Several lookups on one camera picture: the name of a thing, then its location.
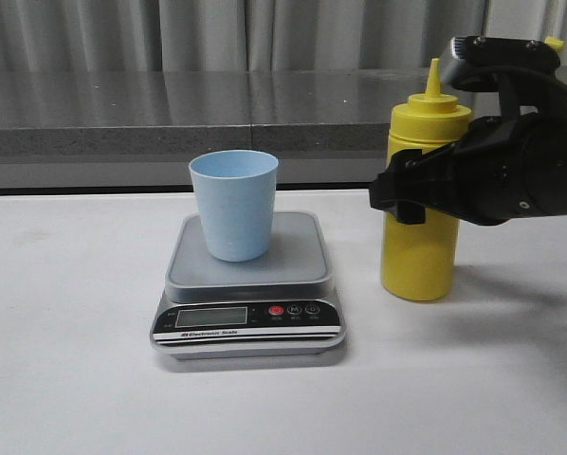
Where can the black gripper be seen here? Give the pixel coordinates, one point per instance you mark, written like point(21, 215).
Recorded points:
point(497, 171)

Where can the yellow squeeze bottle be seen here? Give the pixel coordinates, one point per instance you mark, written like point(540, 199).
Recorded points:
point(418, 249)

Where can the light blue plastic cup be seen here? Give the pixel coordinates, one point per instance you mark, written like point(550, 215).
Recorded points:
point(235, 192)

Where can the grey pleated curtain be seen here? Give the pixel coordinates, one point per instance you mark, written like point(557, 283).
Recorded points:
point(260, 36)

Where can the silver electronic kitchen scale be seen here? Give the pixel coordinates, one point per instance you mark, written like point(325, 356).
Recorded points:
point(282, 303)

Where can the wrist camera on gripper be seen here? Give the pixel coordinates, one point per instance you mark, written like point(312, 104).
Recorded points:
point(466, 63)

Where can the grey stone counter ledge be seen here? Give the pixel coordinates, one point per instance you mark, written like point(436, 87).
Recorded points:
point(138, 130)

